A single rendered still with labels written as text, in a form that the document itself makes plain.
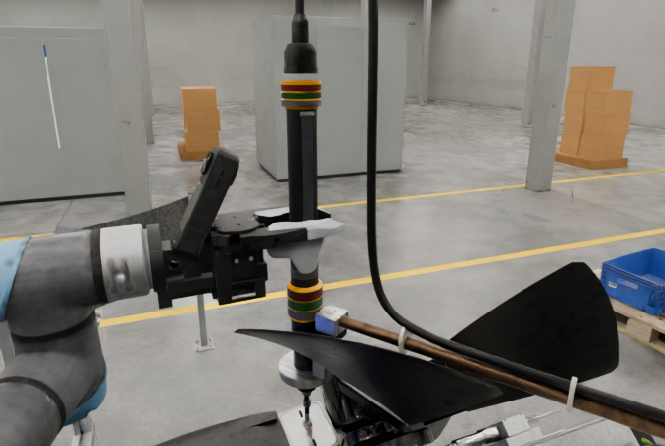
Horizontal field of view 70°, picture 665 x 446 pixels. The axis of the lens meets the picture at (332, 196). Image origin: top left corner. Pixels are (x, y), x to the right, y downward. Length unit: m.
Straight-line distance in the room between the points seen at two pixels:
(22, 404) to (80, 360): 0.08
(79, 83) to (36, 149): 0.95
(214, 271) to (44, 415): 0.19
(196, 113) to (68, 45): 2.76
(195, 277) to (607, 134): 8.36
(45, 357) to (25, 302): 0.06
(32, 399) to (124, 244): 0.15
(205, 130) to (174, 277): 8.13
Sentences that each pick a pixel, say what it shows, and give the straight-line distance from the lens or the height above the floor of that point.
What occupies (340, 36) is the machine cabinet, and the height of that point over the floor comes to 2.01.
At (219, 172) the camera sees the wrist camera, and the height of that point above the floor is 1.55.
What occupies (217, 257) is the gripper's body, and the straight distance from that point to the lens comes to 0.51.
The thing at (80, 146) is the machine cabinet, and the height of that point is 0.66.
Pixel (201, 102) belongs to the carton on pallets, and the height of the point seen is 1.00.
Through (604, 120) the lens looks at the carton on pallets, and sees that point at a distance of 8.63.
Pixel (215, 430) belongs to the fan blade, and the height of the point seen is 1.17.
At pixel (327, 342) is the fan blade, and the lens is 0.41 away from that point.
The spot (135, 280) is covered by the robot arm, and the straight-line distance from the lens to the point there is 0.51.
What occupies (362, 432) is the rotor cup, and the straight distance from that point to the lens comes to 0.70.
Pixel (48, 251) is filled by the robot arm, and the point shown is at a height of 1.49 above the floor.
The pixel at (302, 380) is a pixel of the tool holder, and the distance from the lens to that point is 0.62.
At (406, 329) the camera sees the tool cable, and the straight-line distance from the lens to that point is 0.53.
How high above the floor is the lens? 1.66
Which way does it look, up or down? 16 degrees down
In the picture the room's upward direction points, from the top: straight up
